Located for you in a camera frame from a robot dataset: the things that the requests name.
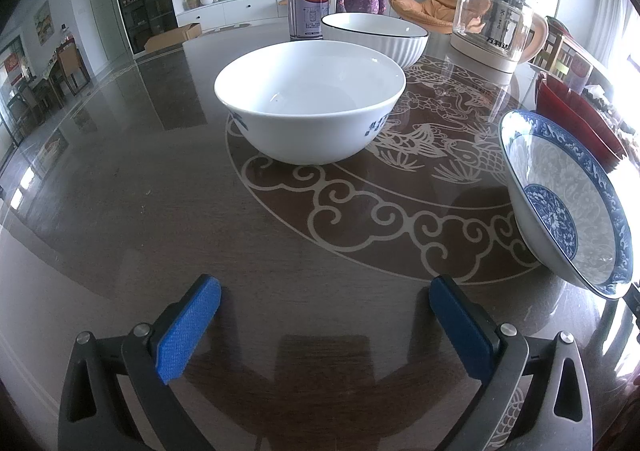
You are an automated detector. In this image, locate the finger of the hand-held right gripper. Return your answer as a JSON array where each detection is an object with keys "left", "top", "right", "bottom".
[{"left": 622, "top": 281, "right": 640, "bottom": 332}]

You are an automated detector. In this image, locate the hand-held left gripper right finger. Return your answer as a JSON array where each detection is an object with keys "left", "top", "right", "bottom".
[{"left": 429, "top": 275, "right": 593, "bottom": 451}]

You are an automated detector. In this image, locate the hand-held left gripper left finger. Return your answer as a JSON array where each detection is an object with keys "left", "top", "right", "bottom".
[{"left": 57, "top": 273, "right": 222, "bottom": 451}]

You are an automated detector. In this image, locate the blue patterned porcelain bowl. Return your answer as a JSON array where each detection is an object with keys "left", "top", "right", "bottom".
[{"left": 498, "top": 110, "right": 635, "bottom": 301}]

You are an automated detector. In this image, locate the white bowl blue print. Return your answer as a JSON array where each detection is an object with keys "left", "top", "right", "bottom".
[{"left": 214, "top": 41, "right": 407, "bottom": 166}]

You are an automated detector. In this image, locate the white ribbed bowl black rim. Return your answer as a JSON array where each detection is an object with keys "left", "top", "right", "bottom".
[{"left": 320, "top": 12, "right": 431, "bottom": 69}]

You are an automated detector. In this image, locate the dark wooden dining chair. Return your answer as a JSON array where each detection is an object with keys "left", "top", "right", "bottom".
[{"left": 530, "top": 16, "right": 611, "bottom": 92}]

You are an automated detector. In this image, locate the brown wooden chair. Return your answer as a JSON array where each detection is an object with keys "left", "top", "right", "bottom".
[{"left": 52, "top": 42, "right": 91, "bottom": 97}]

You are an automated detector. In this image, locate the cardboard box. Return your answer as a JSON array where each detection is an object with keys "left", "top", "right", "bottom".
[{"left": 144, "top": 22, "right": 202, "bottom": 53}]

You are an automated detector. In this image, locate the glass electric kettle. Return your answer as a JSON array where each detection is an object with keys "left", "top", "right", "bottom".
[{"left": 447, "top": 0, "right": 549, "bottom": 74}]

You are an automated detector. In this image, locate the white television cabinet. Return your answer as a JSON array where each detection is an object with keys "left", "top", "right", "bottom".
[{"left": 175, "top": 0, "right": 293, "bottom": 29}]

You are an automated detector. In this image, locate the orange lounge chair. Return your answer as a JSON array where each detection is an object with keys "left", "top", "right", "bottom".
[{"left": 389, "top": 0, "right": 463, "bottom": 34}]

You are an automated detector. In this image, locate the silver drink can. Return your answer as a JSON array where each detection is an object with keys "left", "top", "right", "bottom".
[{"left": 285, "top": 0, "right": 333, "bottom": 42}]

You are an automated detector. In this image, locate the framed wall picture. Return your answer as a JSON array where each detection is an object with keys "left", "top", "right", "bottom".
[{"left": 33, "top": 0, "right": 52, "bottom": 43}]

